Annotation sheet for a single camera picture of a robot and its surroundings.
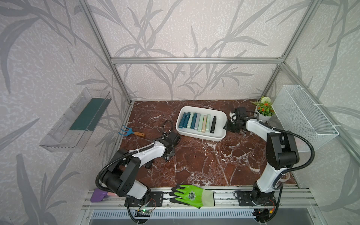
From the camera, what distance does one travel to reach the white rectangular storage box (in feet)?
3.16

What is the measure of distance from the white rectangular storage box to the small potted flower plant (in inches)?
9.4

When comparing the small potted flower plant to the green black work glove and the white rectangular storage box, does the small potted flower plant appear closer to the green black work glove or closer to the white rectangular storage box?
the white rectangular storage box

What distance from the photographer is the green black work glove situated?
0.73 metres
